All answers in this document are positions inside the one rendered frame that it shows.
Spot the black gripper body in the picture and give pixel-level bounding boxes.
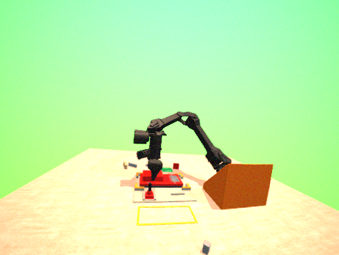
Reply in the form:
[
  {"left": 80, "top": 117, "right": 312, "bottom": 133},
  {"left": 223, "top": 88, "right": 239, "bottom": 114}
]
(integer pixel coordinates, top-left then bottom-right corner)
[{"left": 147, "top": 144, "right": 163, "bottom": 170}]

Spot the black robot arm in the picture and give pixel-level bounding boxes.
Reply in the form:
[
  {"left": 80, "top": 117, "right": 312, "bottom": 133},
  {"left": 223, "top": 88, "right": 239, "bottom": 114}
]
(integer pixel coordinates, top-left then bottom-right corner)
[{"left": 133, "top": 111, "right": 231, "bottom": 172}]

